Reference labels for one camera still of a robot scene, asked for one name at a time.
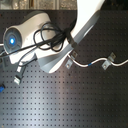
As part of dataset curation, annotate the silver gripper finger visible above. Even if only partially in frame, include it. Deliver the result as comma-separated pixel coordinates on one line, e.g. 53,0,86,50
16,66,23,73
14,76,21,85

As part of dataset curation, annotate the white cable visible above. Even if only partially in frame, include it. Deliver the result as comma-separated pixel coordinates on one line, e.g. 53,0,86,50
69,55,128,68

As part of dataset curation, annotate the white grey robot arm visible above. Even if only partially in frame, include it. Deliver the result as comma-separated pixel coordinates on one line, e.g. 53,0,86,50
1,0,105,84

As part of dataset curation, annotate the blue connector piece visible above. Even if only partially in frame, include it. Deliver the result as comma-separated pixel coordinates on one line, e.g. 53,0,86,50
0,85,5,93

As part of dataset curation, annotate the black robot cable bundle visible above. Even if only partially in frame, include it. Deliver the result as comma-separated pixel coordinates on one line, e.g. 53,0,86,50
0,18,78,69

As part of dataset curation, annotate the left metal cable clip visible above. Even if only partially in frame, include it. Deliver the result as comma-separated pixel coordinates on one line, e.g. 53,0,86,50
65,51,78,69

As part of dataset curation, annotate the metal cable clip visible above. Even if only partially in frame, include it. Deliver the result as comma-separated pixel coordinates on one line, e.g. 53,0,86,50
102,52,116,70
65,51,78,69

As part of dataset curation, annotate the right metal cable clip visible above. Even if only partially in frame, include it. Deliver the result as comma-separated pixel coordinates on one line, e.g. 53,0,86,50
102,52,116,70

